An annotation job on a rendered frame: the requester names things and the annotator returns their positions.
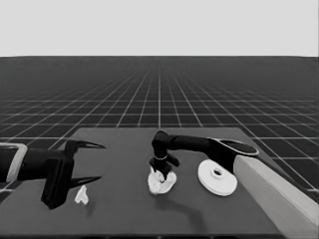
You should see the white round carrier with pins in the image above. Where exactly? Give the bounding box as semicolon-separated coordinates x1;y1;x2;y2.
148;166;177;196

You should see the small white T-shaped piece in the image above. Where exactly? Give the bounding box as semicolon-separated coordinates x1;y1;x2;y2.
74;184;91;206

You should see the large thick white disc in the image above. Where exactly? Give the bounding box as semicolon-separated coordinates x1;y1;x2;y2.
197;158;239;197

